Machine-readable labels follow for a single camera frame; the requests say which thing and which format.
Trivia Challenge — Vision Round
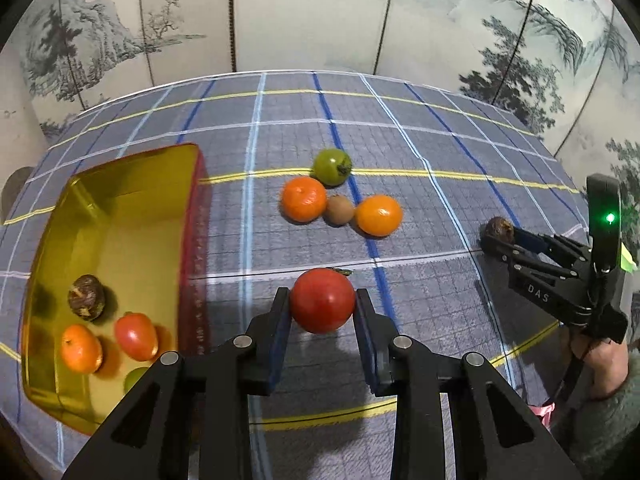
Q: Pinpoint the round brown stool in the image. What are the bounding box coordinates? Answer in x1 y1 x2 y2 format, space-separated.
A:
0 167 31 211

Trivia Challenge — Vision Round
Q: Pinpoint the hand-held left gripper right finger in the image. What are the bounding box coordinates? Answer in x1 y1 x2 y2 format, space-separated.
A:
352 287 583 480

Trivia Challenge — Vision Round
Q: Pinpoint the red tomato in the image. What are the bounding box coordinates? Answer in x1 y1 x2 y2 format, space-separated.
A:
114 312 159 362
290 268 357 335

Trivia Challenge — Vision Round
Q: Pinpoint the dark brown water chestnut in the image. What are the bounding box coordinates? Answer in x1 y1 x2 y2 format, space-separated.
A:
67 274 106 321
485 216 516 248

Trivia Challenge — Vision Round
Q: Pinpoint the pink strap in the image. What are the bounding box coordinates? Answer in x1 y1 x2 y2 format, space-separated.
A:
532 400 558 428

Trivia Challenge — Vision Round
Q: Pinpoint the smooth orange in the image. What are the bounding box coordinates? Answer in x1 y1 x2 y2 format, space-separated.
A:
354 195 404 237

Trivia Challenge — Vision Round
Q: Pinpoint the small brown round fruit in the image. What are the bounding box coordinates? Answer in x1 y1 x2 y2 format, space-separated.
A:
322 195 355 226

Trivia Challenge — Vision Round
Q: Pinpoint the green tomato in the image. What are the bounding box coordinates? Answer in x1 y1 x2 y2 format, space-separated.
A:
123 366 151 393
312 148 352 186

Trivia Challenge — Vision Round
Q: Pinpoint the yellow-green object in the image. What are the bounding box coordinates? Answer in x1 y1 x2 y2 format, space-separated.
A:
617 242 640 273

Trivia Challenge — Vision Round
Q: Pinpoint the blue plaid tablecloth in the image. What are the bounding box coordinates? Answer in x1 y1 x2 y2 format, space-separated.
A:
0 71 593 480

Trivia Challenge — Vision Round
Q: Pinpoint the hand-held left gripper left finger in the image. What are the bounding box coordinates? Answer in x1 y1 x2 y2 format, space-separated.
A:
62 287 293 480

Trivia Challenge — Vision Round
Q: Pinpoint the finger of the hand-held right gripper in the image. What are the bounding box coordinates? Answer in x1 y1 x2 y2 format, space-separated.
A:
512 227 592 262
481 236 584 281

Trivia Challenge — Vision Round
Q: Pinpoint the painted landscape folding screen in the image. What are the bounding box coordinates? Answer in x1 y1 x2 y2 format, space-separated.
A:
0 0 640 211

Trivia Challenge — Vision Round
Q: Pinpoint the gold rectangular tin box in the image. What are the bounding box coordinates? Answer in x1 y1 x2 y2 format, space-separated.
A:
22 143 211 436

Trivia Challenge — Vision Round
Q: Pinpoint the small tangerine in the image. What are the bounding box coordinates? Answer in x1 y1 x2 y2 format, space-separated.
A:
281 176 327 223

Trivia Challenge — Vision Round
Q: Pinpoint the person's right hand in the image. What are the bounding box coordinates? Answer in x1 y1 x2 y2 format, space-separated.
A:
570 332 633 401

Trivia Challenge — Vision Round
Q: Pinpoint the large tangerine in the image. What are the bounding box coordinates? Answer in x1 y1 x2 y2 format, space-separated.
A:
60 324 103 373

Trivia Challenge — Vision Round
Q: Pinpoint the person's right forearm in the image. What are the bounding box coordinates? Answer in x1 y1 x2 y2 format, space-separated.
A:
550 375 640 466

